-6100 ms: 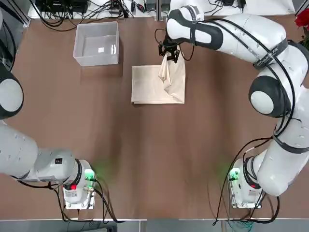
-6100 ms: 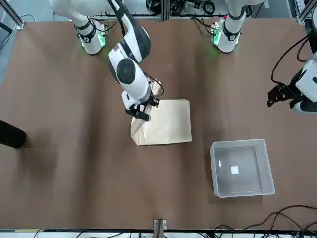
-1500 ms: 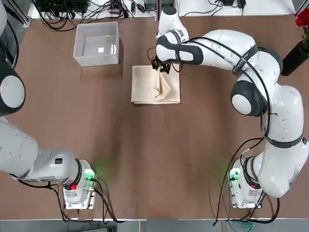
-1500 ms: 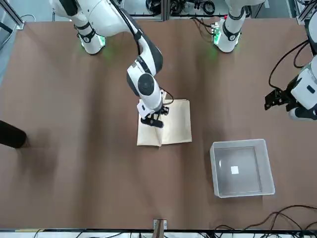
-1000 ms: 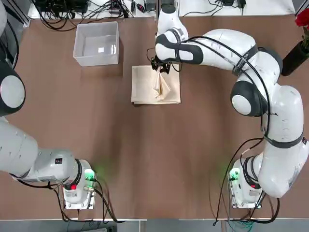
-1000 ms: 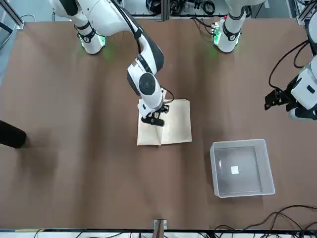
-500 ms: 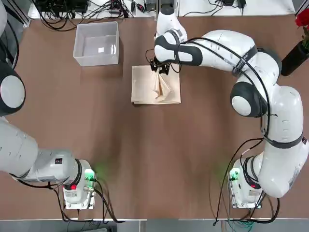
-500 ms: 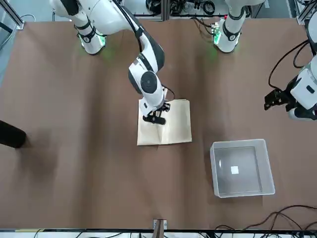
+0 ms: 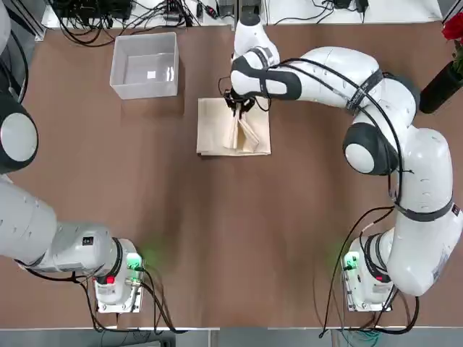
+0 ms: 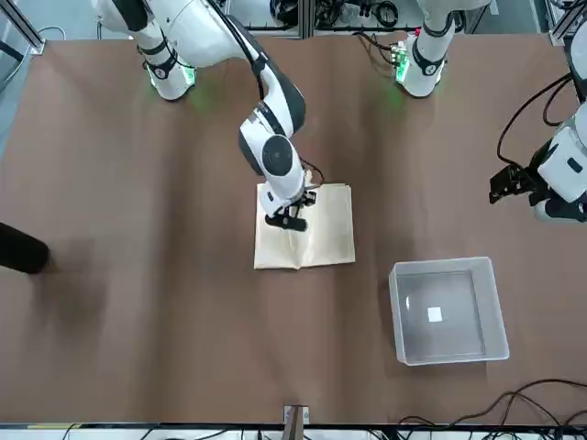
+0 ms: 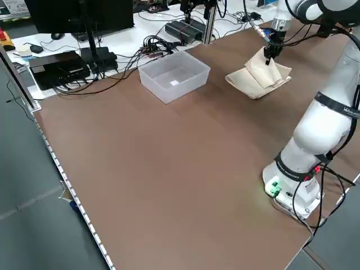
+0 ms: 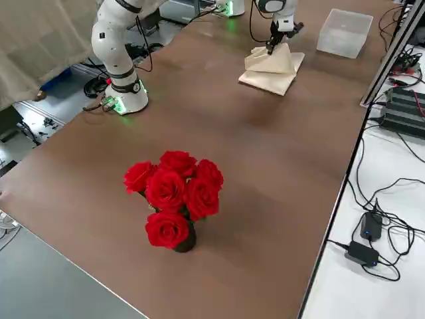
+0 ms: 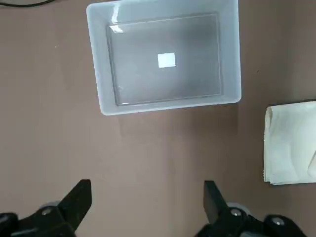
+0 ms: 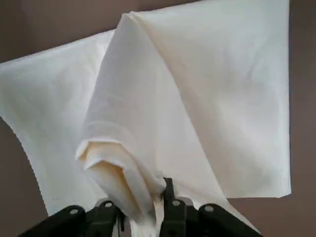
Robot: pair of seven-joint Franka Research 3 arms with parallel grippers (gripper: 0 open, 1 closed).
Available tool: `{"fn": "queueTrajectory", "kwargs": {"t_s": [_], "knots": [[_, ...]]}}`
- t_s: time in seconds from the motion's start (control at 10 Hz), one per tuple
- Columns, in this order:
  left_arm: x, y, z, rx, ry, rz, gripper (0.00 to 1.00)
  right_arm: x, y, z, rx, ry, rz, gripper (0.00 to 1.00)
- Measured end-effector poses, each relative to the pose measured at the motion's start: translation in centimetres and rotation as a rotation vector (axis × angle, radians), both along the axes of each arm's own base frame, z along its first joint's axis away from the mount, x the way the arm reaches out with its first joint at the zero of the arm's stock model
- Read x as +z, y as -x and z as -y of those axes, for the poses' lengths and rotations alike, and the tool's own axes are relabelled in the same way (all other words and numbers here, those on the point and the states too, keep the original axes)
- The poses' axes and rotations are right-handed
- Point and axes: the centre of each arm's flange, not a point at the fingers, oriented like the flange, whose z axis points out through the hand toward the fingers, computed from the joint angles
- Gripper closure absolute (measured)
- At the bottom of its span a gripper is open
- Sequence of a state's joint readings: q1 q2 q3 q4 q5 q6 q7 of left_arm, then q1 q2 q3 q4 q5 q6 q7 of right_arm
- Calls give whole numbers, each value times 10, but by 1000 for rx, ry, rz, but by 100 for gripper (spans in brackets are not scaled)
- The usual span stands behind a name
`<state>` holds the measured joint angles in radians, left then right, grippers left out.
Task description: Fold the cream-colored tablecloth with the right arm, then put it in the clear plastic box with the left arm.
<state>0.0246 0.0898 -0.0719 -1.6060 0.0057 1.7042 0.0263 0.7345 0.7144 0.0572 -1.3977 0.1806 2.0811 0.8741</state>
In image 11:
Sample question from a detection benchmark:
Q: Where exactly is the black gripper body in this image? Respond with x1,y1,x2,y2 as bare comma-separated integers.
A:
268,30,286,49

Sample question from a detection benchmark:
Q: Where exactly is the cream-colored tablecloth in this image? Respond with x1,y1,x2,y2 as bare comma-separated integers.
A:
224,46,293,100

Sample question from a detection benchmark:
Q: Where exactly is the clear plastic box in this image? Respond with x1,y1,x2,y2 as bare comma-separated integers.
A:
138,50,212,105

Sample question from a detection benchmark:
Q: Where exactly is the black device box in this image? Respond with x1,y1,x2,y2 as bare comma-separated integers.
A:
29,50,91,91

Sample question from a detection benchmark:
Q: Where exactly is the black ribbed power supply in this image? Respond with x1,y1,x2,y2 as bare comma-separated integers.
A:
165,20,206,45

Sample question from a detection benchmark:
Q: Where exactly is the black monitor stand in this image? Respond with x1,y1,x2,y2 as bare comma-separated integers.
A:
79,28,119,73

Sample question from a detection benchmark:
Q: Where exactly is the black monitor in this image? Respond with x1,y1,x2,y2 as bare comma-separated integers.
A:
26,0,134,34

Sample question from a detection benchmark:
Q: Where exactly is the red emergency stop button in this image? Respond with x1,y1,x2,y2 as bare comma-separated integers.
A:
0,28,14,47

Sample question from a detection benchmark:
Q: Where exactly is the aluminium profile post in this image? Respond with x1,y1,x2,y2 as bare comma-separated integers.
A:
0,44,42,113
202,0,218,45

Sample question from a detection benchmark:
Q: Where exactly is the black and red cable bundle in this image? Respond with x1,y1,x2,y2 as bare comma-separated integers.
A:
139,35,181,59

